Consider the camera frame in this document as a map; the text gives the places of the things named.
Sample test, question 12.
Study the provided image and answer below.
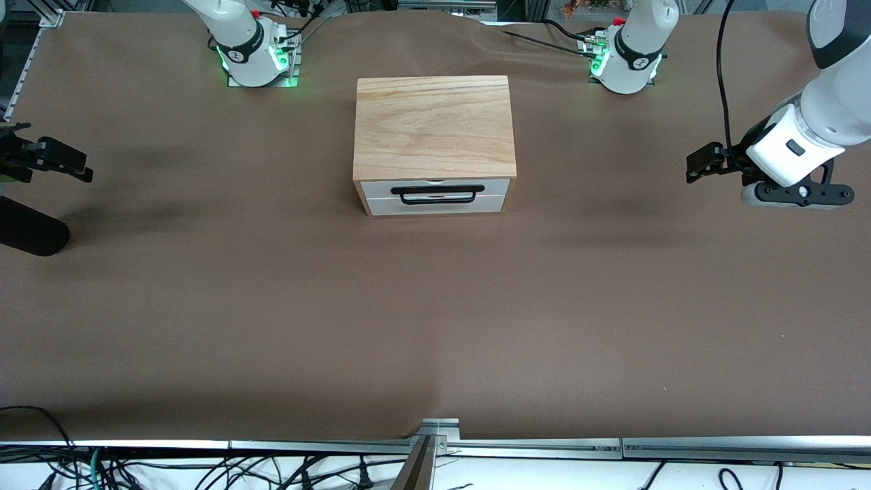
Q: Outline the aluminium side rail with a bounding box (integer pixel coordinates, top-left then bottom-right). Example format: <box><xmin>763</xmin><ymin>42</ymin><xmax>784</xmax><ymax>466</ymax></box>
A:
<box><xmin>0</xmin><ymin>10</ymin><xmax>65</xmax><ymax>123</ymax></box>

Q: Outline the black cable loop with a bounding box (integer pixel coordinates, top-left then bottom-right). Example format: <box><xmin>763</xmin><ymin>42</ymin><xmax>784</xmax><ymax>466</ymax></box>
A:
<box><xmin>0</xmin><ymin>406</ymin><xmax>79</xmax><ymax>490</ymax></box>

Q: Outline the black base cable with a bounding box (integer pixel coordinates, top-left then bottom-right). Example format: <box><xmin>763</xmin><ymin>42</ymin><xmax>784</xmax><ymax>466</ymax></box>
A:
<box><xmin>272</xmin><ymin>0</ymin><xmax>329</xmax><ymax>43</ymax></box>

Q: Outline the grey metal equipment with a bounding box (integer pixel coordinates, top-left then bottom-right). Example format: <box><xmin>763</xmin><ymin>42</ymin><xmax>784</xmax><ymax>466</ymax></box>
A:
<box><xmin>398</xmin><ymin>0</ymin><xmax>497</xmax><ymax>18</ymax></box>

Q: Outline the aluminium post with bracket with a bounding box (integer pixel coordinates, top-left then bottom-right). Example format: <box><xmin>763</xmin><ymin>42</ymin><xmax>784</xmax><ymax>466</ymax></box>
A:
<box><xmin>391</xmin><ymin>418</ymin><xmax>462</xmax><ymax>490</ymax></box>

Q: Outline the brown table cloth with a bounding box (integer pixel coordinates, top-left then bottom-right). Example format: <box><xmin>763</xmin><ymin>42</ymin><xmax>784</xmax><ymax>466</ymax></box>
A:
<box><xmin>0</xmin><ymin>10</ymin><xmax>871</xmax><ymax>443</ymax></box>

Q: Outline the orange object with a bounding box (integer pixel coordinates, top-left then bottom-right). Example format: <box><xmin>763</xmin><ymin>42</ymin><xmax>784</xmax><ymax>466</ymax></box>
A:
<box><xmin>562</xmin><ymin>0</ymin><xmax>614</xmax><ymax>18</ymax></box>

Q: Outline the aluminium table edge rail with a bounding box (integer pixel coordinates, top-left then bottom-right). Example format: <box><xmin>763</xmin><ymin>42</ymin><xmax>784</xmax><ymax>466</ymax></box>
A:
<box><xmin>230</xmin><ymin>440</ymin><xmax>416</xmax><ymax>455</ymax></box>
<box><xmin>446</xmin><ymin>439</ymin><xmax>622</xmax><ymax>459</ymax></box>
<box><xmin>0</xmin><ymin>440</ymin><xmax>230</xmax><ymax>451</ymax></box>
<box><xmin>623</xmin><ymin>436</ymin><xmax>871</xmax><ymax>466</ymax></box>

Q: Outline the wooden drawer cabinet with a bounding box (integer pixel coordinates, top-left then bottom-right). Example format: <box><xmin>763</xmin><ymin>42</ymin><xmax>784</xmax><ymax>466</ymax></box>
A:
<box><xmin>352</xmin><ymin>75</ymin><xmax>517</xmax><ymax>217</ymax></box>

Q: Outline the black metal drawer handle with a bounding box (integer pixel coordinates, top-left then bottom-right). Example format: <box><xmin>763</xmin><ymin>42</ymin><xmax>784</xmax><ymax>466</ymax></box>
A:
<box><xmin>391</xmin><ymin>184</ymin><xmax>486</xmax><ymax>206</ymax></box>

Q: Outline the black camera cable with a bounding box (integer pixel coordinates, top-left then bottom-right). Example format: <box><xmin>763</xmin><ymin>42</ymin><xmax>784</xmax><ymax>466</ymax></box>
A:
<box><xmin>716</xmin><ymin>0</ymin><xmax>740</xmax><ymax>154</ymax></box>

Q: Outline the black cable on cloth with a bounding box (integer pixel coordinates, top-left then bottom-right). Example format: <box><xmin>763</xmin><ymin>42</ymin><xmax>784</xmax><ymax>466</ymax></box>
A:
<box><xmin>502</xmin><ymin>19</ymin><xmax>593</xmax><ymax>54</ymax></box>

